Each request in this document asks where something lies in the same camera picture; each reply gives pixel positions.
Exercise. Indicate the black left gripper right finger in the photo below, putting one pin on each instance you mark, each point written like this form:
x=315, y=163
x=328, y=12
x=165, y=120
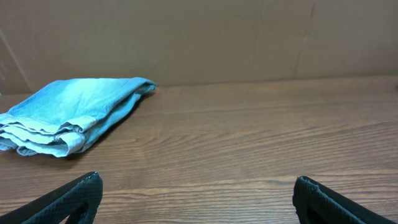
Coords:
x=317, y=204

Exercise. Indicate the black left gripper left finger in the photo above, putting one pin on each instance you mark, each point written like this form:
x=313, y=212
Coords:
x=75, y=202

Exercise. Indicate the folded light blue denim shorts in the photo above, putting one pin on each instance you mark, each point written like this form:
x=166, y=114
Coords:
x=69, y=116

